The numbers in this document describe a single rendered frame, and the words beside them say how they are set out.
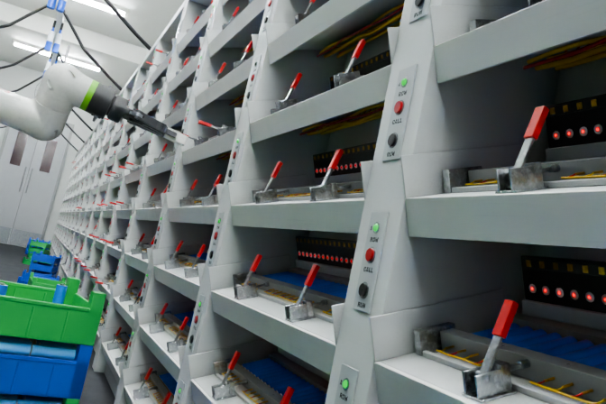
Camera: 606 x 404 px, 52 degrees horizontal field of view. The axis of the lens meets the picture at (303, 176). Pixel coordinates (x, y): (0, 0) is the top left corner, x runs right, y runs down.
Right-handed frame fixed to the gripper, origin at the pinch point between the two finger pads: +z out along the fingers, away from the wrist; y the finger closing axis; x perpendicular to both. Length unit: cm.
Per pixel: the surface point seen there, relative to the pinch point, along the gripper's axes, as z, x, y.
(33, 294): -20, -49, 66
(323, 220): 11, -22, 101
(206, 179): 17.6, -5.4, -16.0
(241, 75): 4.2, 15.6, 33.5
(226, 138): 6.8, -1.7, 35.9
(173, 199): 10.1, -16.0, -15.7
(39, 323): -19, -51, 86
